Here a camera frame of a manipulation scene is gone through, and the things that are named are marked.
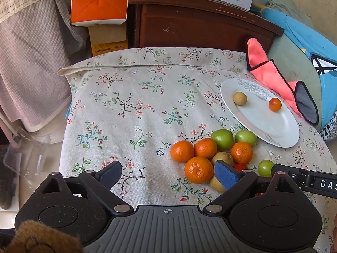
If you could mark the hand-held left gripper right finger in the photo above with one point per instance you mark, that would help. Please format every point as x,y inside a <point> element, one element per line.
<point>226,176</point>

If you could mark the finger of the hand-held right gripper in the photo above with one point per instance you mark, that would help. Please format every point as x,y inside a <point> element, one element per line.
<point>296,174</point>

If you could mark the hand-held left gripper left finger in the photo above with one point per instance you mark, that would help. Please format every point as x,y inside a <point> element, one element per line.
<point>112,174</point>

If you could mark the red cherry tomato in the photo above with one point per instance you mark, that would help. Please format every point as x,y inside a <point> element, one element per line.
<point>240,166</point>
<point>259,194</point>

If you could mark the orange mandarin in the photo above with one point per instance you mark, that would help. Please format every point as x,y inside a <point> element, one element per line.
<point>241,152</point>
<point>206,148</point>
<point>182,151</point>
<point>198,170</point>
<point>275,104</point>

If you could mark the green jujube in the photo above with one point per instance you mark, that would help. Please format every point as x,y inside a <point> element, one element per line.
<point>222,139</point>
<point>265,168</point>
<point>246,137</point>

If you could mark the white plate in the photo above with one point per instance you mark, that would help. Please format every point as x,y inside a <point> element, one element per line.
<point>263,122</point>

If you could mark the houndstooth cloth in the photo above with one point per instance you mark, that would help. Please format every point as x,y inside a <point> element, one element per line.
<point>330,127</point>

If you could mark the floral tablecloth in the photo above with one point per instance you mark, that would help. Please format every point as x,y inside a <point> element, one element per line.
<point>147,105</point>

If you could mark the clear plastic container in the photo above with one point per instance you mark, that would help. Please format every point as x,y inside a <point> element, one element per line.
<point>29,158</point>

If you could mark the brown fuzzy cloth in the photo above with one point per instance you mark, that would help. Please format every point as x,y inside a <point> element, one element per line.
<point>36,238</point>

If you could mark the green cushion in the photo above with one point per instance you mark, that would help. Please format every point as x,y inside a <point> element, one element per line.
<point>289,66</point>

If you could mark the pink oven mitt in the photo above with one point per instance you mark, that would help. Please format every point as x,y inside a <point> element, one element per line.
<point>263,66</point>

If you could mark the pink checkered cloth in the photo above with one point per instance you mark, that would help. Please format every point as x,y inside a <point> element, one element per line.
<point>31,66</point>

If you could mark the brown cardboard box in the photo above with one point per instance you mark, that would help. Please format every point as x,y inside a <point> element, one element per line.
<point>108,38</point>

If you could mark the blue printed pillow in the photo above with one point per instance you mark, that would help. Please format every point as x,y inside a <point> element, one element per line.
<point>297,31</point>

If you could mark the brown wooden cabinet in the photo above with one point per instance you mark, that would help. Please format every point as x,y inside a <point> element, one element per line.
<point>197,26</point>

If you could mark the orange paper box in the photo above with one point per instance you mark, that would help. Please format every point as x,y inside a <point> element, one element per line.
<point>98,2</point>

